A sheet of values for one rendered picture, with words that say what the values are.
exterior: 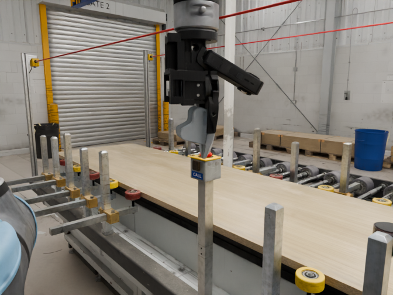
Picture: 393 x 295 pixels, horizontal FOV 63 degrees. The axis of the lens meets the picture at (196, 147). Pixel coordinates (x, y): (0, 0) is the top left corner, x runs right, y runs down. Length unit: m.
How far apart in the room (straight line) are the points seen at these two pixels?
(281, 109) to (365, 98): 2.15
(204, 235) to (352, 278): 0.44
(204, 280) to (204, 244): 0.13
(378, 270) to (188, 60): 0.54
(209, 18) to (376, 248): 0.53
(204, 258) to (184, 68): 0.70
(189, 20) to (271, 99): 8.75
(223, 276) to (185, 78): 1.03
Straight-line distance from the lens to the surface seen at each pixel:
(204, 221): 1.03
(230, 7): 2.27
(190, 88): 0.52
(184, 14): 0.54
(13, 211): 0.54
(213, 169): 0.98
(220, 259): 1.38
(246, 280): 1.31
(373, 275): 0.76
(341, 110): 8.38
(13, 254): 0.42
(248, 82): 0.56
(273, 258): 0.89
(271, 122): 9.28
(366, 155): 6.42
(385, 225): 0.79
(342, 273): 1.08
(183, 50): 0.54
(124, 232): 1.93
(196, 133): 0.54
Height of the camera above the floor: 1.42
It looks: 10 degrees down
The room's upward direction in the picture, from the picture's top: straight up
